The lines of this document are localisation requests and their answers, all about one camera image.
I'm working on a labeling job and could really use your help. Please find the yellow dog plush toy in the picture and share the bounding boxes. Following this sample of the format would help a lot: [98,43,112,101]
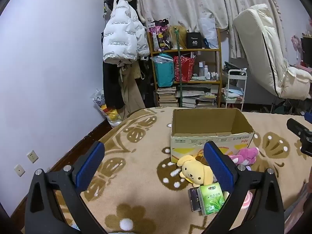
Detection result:
[177,155,215,186]

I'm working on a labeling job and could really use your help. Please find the black tissue pack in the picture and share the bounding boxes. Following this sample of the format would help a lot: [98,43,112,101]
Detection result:
[188,188,201,212]

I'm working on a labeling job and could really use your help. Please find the red patterned bag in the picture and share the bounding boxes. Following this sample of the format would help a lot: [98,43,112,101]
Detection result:
[174,56,196,83]

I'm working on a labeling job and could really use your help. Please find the purple printed bag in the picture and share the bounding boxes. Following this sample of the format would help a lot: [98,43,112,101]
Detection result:
[148,18,171,52]

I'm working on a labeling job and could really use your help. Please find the cardboard box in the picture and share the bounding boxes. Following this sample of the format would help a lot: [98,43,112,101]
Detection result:
[170,108,255,164]

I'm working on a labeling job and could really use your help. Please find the wooden shelf rack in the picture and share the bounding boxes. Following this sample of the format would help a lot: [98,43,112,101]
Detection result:
[147,28,223,109]

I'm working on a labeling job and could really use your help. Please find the plastic bag with yellow toys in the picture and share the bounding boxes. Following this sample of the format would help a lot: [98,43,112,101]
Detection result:
[92,89,123,127]

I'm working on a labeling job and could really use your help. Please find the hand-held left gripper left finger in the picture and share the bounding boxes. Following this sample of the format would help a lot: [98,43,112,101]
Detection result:
[24,141,105,234]

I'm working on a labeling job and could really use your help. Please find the green pole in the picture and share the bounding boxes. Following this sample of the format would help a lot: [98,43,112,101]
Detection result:
[177,28,184,108]

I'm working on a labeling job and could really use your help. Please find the white rolling cart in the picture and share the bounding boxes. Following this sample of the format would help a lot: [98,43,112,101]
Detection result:
[223,69,248,111]

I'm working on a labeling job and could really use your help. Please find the white folded mattress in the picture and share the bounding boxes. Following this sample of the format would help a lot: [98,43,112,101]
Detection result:
[233,4,312,100]

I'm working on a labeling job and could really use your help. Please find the blonde wig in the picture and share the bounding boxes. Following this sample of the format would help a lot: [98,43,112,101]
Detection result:
[167,26,188,50]

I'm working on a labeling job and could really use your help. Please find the light blue folded cloth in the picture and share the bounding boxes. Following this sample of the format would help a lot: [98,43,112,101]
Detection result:
[225,88,244,97]

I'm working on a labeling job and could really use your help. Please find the group of cosmetic bottles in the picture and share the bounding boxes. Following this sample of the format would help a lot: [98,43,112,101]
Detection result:
[199,62,220,81]

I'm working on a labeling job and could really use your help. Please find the wide stack of books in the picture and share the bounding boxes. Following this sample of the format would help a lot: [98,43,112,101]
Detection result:
[182,84,217,108]

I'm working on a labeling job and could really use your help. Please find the pink round plush cushion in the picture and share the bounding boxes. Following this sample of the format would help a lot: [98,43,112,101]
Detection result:
[240,191,254,211]

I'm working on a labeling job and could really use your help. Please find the white puffer jacket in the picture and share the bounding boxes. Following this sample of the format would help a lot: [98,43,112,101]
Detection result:
[102,0,150,64]

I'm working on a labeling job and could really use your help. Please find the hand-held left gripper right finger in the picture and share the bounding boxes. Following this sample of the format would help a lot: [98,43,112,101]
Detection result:
[203,141,285,234]

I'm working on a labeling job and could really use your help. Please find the black hanging coat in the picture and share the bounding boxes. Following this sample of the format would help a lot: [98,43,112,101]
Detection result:
[102,61,125,110]

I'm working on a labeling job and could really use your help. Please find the white plastic bag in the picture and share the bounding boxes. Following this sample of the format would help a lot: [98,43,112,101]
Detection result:
[197,17,218,49]

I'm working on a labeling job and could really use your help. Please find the cream floral curtains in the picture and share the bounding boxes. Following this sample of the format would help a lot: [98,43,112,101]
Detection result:
[133,0,281,59]

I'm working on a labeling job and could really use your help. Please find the black square box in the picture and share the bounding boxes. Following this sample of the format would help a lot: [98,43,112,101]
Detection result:
[186,32,202,49]

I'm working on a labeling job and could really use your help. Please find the narrow stack of books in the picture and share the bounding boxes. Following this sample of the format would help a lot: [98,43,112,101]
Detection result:
[157,86,178,107]

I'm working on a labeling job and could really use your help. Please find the pink bear plush toy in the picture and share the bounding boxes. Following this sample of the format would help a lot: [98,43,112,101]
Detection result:
[228,147,259,171]

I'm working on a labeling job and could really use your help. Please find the teal paper bag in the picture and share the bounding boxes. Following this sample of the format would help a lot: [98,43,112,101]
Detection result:
[151,54,175,88]

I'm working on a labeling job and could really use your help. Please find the beige hanging trousers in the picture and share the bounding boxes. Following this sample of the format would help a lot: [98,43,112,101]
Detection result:
[118,63,146,117]

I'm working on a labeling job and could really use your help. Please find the green tissue pack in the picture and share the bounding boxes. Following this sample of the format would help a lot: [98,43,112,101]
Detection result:
[197,183,225,215]

